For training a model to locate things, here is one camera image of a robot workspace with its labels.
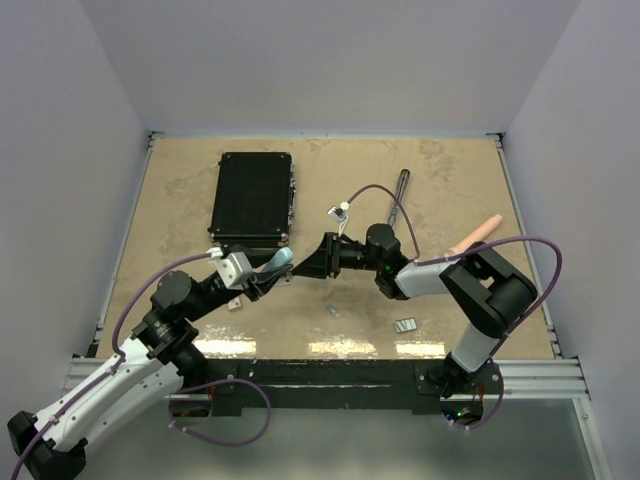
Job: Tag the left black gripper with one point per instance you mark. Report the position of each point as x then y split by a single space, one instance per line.
260 255

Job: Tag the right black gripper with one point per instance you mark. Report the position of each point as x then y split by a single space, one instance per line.
326 262

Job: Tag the staple strip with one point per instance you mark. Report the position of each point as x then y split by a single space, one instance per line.
332 309

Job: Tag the silver black stapler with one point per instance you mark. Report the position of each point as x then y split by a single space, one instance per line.
400 189

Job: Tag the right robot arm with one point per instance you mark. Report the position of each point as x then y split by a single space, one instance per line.
491 292

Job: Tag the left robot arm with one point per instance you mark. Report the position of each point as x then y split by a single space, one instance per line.
157 359

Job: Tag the black briefcase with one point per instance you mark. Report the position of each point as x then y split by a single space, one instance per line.
254 201

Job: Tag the small staple box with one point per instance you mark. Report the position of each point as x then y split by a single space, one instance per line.
235 304

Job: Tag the staple strips pack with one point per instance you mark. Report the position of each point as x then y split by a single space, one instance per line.
406 325

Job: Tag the pink silicone cone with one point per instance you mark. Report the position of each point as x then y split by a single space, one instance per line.
479 234

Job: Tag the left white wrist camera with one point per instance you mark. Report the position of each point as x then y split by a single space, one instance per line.
234 268

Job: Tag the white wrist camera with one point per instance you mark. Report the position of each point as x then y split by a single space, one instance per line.
339 214
234 268

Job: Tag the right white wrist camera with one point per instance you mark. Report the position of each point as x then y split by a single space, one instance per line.
339 214

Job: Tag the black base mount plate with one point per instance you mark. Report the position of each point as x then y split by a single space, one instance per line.
235 384

